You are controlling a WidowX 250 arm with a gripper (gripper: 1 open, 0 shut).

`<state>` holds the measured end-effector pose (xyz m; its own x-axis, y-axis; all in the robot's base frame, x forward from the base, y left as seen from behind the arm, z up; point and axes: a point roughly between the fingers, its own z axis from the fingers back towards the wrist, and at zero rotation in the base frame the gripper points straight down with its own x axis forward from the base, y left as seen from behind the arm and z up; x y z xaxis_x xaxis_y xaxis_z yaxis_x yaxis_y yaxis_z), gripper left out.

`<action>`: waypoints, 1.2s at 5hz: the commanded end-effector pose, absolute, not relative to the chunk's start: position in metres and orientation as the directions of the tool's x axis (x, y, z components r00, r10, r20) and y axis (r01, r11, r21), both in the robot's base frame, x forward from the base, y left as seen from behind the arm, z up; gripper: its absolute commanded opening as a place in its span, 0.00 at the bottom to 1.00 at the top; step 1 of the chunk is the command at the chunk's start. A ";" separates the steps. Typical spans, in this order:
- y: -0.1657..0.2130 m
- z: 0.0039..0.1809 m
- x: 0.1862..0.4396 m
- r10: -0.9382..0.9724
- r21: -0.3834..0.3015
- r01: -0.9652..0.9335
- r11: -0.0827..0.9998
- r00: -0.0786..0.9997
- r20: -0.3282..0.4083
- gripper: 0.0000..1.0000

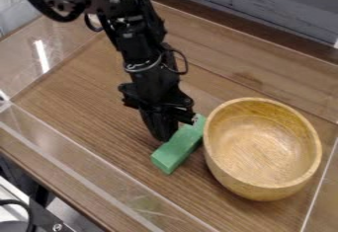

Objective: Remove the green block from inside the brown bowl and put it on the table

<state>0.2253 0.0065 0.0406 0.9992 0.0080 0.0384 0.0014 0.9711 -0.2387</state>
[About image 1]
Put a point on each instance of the green rectangular block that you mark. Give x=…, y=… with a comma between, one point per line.
x=171, y=154

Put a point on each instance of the brown wooden bowl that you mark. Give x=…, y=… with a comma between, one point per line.
x=262, y=148

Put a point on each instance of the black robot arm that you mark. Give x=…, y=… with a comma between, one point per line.
x=136, y=31

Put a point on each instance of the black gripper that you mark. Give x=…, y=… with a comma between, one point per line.
x=152, y=93

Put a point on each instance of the black metal table frame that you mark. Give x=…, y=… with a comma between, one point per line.
x=24, y=201

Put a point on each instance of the clear acrylic front wall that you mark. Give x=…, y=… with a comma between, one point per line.
x=116, y=201

